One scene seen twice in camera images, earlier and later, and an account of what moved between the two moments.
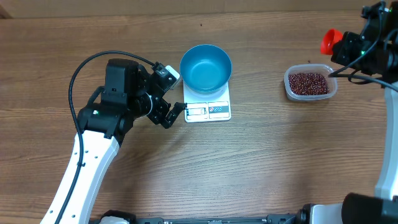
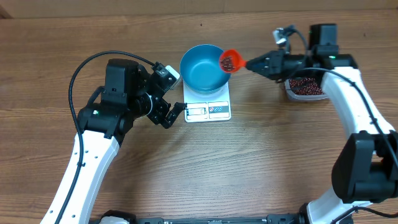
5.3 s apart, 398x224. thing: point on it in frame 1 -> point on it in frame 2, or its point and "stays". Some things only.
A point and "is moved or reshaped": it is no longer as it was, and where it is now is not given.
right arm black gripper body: [351, 51] -> [284, 66]
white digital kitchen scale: [207, 107] stays
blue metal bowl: [206, 69] stays
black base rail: [271, 219] stays
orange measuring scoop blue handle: [330, 38] is moved or reshaped
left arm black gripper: [162, 106] stays
